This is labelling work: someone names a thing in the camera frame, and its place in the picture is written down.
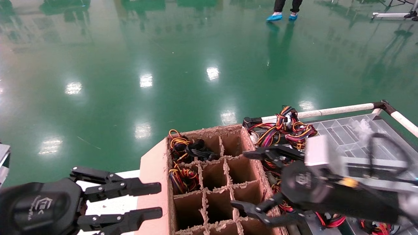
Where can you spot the white base equipment stand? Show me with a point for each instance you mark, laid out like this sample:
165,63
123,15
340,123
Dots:
388,14

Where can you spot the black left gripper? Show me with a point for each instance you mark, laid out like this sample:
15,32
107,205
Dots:
36,209

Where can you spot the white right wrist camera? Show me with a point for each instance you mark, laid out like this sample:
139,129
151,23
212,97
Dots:
321,153

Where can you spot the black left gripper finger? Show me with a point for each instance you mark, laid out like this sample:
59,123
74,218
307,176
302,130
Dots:
130,188

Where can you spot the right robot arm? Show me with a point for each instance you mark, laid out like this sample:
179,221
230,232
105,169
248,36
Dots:
365,199

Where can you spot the clear plastic compartment tray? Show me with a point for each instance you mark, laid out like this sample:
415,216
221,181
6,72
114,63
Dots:
346,130

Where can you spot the person in black trousers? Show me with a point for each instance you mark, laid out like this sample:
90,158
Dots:
280,5

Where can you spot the grey metal bracket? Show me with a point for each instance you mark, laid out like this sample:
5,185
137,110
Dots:
4,163

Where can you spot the brown cardboard divider box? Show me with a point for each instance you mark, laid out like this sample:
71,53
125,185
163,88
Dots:
153,195

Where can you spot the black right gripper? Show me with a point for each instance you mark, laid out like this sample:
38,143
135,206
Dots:
302,187

